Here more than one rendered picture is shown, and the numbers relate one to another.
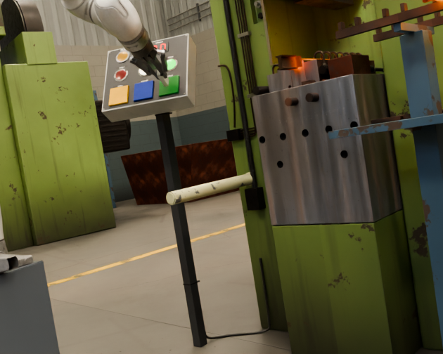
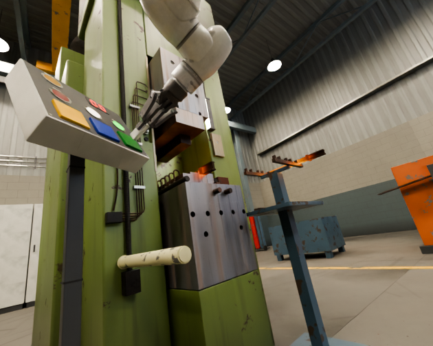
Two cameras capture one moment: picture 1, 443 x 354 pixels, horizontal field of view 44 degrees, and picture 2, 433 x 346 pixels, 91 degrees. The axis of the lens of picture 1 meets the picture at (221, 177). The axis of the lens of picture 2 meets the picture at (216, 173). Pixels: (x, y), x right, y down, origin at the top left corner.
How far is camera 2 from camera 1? 1.85 m
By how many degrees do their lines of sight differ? 87
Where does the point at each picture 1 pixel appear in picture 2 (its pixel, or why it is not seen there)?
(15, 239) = not seen: outside the picture
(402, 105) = not seen: hidden behind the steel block
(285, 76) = (195, 177)
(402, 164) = not seen: hidden behind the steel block
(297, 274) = (220, 333)
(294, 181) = (216, 246)
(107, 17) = (227, 49)
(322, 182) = (232, 246)
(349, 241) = (249, 285)
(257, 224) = (123, 314)
